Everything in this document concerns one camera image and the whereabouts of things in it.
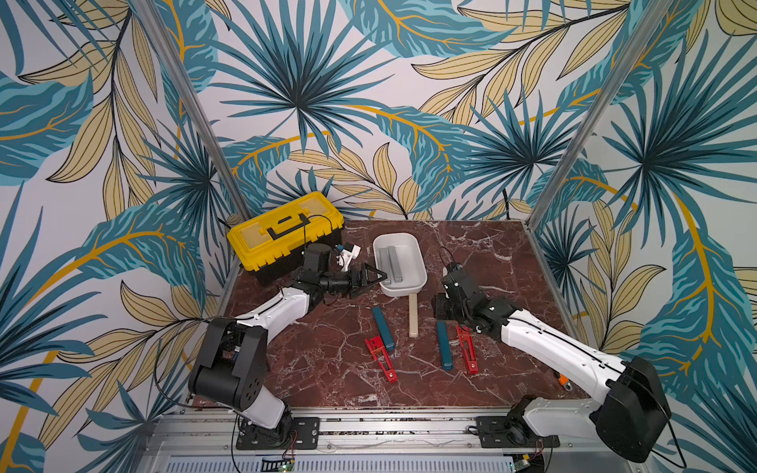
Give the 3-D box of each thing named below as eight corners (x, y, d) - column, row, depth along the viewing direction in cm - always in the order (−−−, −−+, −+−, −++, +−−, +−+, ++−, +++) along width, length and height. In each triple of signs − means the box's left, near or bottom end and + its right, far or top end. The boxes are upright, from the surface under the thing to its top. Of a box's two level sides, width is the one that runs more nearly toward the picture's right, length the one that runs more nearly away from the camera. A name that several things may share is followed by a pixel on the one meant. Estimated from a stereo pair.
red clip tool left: (390, 384, 83) (390, 382, 81) (365, 342, 91) (365, 339, 89) (402, 376, 84) (403, 373, 83) (377, 335, 92) (377, 332, 90)
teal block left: (387, 352, 89) (387, 348, 87) (371, 311, 97) (371, 307, 95) (395, 349, 89) (396, 345, 87) (379, 309, 98) (379, 305, 95)
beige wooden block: (408, 337, 91) (409, 333, 89) (408, 297, 100) (409, 293, 98) (417, 337, 91) (418, 334, 89) (416, 298, 100) (417, 294, 98)
